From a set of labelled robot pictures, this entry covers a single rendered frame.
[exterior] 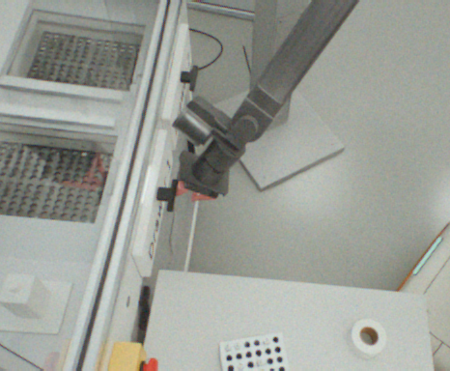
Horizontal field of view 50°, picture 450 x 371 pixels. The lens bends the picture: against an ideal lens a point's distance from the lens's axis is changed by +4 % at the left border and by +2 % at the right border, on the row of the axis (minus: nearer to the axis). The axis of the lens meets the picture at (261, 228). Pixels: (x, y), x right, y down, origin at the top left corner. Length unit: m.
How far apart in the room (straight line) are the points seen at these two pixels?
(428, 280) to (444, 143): 0.91
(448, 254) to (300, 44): 1.14
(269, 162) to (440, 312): 0.94
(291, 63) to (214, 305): 0.51
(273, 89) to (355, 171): 1.43
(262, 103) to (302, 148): 1.38
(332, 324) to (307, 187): 1.14
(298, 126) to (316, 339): 1.39
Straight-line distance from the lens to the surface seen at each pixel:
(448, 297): 1.68
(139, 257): 0.88
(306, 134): 2.19
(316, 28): 0.76
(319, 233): 1.96
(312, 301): 1.01
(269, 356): 0.93
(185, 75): 1.14
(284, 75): 0.77
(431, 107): 2.53
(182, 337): 0.98
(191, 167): 0.90
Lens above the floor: 1.70
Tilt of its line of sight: 62 degrees down
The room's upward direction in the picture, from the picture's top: 9 degrees clockwise
